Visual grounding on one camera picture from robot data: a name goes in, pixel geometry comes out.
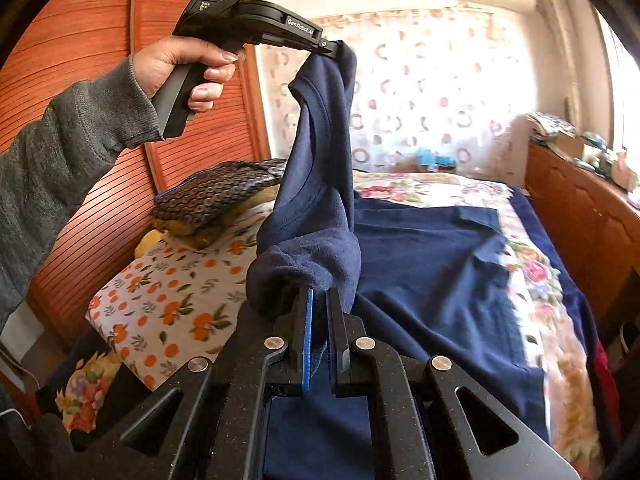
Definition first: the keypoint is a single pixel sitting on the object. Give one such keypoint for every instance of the long wooden cabinet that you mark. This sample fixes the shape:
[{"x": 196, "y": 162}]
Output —
[{"x": 575, "y": 210}]

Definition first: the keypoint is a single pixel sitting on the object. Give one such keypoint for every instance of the person's left hand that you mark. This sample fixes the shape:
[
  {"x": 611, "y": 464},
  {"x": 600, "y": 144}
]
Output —
[{"x": 170, "y": 62}]

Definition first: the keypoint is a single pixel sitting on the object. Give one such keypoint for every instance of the navy t-shirt orange print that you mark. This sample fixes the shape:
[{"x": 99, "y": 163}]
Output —
[{"x": 315, "y": 185}]

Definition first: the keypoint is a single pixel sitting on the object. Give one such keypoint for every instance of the yellow pillow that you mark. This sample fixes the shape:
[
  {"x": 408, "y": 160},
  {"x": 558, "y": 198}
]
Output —
[{"x": 146, "y": 246}]

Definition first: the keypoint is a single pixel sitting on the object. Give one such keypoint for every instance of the tied window curtain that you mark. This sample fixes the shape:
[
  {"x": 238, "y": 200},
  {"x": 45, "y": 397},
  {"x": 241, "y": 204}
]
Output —
[{"x": 555, "y": 45}]

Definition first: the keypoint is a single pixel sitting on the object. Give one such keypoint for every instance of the wooden louvered wardrobe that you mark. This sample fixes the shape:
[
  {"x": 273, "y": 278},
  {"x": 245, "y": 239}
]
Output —
[{"x": 75, "y": 60}]

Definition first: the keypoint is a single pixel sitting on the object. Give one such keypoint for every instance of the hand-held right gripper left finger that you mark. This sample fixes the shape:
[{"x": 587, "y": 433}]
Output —
[{"x": 307, "y": 340}]

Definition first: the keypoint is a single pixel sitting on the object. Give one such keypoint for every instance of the red cloth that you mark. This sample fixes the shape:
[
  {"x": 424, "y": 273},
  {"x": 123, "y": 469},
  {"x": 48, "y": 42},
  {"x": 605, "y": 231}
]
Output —
[{"x": 607, "y": 385}]

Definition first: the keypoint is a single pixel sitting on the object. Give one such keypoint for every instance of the circle pattern sheer curtain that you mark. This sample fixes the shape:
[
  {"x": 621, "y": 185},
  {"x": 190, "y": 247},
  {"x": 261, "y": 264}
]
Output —
[{"x": 425, "y": 85}]

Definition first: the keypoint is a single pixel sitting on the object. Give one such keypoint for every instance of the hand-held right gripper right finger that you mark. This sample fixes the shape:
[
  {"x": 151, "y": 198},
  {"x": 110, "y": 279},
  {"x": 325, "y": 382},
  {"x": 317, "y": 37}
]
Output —
[{"x": 336, "y": 330}]

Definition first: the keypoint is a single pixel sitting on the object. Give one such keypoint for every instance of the person's left forearm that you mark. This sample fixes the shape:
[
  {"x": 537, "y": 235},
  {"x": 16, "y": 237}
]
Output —
[{"x": 50, "y": 170}]

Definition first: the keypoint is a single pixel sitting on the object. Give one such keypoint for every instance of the dark fruit print blanket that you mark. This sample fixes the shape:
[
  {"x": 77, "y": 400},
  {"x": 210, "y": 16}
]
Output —
[{"x": 85, "y": 385}]

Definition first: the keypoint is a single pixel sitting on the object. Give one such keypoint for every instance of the cardboard box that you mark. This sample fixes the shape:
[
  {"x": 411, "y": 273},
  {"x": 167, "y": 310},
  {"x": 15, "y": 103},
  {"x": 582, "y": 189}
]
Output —
[{"x": 570, "y": 144}]

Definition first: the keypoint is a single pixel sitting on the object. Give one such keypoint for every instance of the window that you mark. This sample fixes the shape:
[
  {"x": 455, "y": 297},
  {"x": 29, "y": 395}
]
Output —
[{"x": 622, "y": 90}]

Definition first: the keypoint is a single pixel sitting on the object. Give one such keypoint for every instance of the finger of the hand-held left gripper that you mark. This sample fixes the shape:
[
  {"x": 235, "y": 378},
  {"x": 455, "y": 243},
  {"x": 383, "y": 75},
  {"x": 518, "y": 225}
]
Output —
[{"x": 320, "y": 46}]

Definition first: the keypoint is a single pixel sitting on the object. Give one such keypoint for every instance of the stack of folded cloths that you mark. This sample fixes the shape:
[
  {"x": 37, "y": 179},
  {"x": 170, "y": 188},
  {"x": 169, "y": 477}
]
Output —
[{"x": 552, "y": 124}]

